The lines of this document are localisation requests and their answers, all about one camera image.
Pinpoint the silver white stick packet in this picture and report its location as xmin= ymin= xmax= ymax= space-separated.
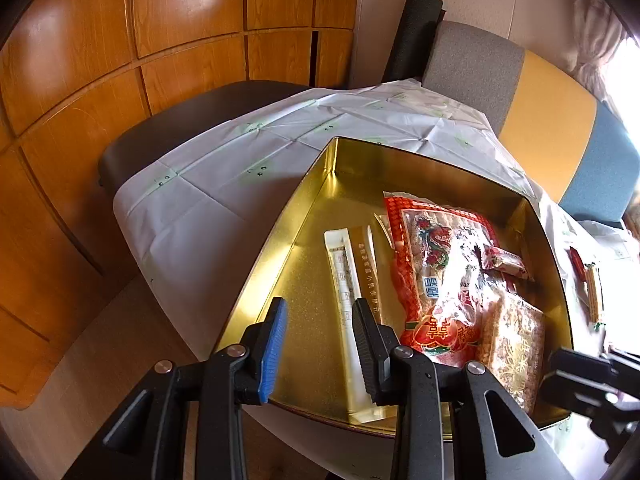
xmin=324 ymin=228 xmax=388 ymax=425

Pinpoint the large red snack bag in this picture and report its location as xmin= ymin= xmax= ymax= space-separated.
xmin=383 ymin=192 xmax=515 ymax=367

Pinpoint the gold stick packet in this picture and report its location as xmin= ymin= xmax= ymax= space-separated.
xmin=347 ymin=226 xmax=383 ymax=323

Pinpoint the soda cracker packet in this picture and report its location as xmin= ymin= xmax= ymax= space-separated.
xmin=567 ymin=247 xmax=605 ymax=332

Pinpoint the pink floral snack packet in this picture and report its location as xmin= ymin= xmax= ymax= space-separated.
xmin=475 ymin=245 xmax=532 ymax=281

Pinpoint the gold tin box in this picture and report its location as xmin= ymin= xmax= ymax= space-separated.
xmin=211 ymin=135 xmax=574 ymax=442

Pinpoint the white cloud-print tablecloth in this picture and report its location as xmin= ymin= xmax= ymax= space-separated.
xmin=114 ymin=81 xmax=639 ymax=479

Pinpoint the grey yellow blue sofa back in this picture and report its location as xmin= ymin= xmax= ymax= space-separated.
xmin=423 ymin=21 xmax=639 ymax=226

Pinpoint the black rolled mat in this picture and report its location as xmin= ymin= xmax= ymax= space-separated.
xmin=382 ymin=0 xmax=446 ymax=82

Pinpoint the wooden panel cabinet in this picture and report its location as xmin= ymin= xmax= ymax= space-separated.
xmin=1 ymin=0 xmax=357 ymax=409

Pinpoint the pink curtain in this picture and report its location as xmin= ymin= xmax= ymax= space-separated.
xmin=570 ymin=0 xmax=627 ymax=104

